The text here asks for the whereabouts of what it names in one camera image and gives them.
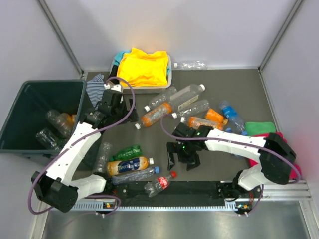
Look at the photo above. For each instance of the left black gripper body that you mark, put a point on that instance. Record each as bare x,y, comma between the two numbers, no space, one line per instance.
120,113

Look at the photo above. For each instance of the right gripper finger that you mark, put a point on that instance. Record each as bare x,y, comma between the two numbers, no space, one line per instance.
192,161
171,148

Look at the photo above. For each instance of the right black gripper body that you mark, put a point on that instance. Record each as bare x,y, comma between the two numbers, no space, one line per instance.
185,151

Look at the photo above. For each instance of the orange bottle tall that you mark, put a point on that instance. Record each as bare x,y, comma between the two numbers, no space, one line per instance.
153,116

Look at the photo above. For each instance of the orange bottle with white label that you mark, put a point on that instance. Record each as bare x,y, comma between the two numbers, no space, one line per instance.
195,123

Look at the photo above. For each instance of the crushed green bottle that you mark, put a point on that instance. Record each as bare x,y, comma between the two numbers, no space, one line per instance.
127,153

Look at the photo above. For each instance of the orange bottle with dark label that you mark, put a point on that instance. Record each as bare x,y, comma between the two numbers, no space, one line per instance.
136,164

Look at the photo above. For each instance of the red cap cola bottle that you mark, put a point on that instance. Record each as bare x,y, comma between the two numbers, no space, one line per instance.
159,184

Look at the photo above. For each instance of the large clear bottle with label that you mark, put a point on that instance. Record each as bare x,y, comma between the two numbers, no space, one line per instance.
185,96

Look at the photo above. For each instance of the clear crushed bottle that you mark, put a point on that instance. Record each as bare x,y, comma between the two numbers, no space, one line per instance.
62,125

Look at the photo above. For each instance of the clear bottle blue cap front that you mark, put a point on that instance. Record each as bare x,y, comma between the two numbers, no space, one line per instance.
135,176

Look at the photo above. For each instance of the clear bottle white cap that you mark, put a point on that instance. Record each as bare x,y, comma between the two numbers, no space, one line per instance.
49,140

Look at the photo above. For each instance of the blue cap bottle by right arm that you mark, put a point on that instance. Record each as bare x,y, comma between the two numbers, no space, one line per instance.
233,117

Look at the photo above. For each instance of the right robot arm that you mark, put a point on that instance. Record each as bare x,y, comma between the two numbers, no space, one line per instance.
245,146

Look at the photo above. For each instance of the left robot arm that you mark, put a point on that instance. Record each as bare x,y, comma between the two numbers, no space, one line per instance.
54,185

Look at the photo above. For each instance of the dark green plastic bin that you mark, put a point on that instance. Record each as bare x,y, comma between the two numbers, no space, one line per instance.
27,116

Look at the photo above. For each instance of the blue striped cloth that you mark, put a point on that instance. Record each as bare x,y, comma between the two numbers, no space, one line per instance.
95,89

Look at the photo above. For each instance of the white plastic basket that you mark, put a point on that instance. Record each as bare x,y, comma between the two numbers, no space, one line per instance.
149,88

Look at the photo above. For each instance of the clear ribbed bottle middle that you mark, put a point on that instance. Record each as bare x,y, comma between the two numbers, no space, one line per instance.
192,109

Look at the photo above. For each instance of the yellow cloth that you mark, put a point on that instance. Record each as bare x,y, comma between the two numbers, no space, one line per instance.
143,68

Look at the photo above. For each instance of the teal cloth in basket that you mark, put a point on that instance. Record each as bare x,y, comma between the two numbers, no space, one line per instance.
119,56

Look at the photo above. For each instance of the green cloth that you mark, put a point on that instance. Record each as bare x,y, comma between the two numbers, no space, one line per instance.
258,128

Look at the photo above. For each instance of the magenta cloth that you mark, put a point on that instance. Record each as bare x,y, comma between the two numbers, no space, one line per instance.
273,168

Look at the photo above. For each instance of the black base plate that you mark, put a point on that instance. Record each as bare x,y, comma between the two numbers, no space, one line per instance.
183,190

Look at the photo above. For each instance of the grey cable duct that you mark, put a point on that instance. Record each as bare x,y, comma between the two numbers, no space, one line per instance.
109,205

